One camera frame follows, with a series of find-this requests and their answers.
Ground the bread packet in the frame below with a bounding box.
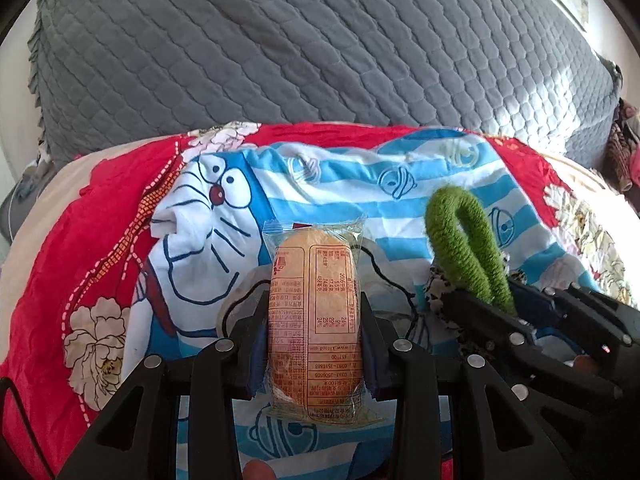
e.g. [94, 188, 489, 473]
[262, 214, 368, 431]

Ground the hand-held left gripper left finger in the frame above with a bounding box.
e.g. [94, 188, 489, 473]
[57, 287, 274, 480]

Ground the brown patterned cloth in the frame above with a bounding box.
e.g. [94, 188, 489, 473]
[602, 97, 640, 193]

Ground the beige organza scrunchie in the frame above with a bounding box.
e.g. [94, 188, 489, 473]
[220, 240, 418, 356]

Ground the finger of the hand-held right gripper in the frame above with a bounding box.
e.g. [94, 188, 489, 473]
[441, 287, 626, 411]
[507, 275, 640, 348]

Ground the grey quilted cover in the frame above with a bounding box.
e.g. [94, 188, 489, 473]
[27, 0, 626, 171]

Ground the blue striped cartoon cloth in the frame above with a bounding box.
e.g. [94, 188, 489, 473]
[132, 127, 616, 480]

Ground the red floral bed sheet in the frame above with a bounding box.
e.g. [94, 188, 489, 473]
[0, 120, 640, 480]

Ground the grey floral cloth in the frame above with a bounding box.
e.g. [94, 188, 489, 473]
[0, 150, 61, 241]

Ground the leopard print scrunchie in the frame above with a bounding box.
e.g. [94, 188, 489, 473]
[425, 255, 526, 356]

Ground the green fuzzy scrunchie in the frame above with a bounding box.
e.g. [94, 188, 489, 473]
[424, 186, 516, 317]

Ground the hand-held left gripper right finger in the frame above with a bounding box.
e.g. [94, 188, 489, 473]
[357, 290, 571, 480]

